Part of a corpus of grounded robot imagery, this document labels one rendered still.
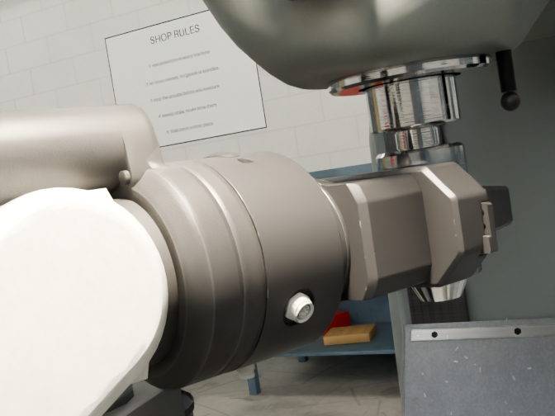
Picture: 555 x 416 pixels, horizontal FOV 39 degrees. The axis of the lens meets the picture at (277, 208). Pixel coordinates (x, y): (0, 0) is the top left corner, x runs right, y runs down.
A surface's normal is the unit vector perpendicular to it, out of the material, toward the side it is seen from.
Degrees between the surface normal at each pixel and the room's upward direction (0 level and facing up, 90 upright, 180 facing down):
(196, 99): 90
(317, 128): 90
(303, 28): 115
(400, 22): 134
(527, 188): 90
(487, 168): 90
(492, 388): 64
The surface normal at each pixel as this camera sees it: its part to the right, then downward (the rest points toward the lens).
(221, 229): 0.54, -0.43
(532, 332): -0.47, -0.34
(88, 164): 0.65, 0.29
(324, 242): 0.63, -0.15
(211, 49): -0.46, 0.12
